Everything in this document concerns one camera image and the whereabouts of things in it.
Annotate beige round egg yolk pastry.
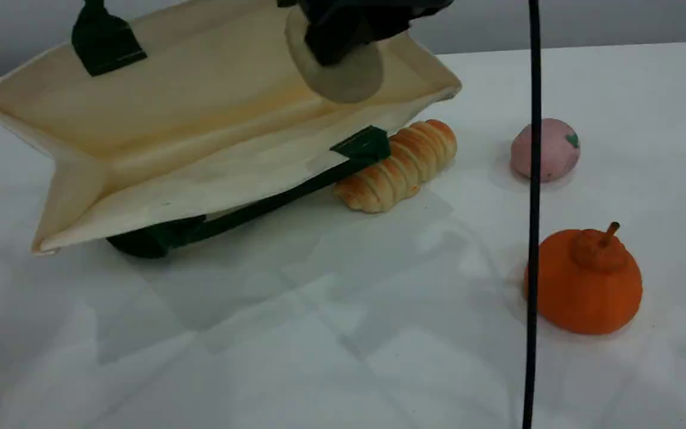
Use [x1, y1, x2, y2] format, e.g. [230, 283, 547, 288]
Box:
[285, 9, 384, 104]

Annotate striped orange bread roll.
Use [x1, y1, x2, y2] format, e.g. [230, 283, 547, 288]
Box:
[334, 119, 458, 214]

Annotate pink peach bun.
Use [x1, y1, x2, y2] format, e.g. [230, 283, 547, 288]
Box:
[510, 118, 581, 183]

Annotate white canvas handbag green handles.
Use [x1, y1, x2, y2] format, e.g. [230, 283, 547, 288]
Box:
[0, 0, 463, 260]

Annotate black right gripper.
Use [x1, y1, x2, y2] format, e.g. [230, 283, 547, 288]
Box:
[277, 0, 454, 67]

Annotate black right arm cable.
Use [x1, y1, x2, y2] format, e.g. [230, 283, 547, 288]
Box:
[522, 0, 544, 429]

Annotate orange tangerine toy with stem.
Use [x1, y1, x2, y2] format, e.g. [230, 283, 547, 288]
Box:
[523, 222, 644, 336]

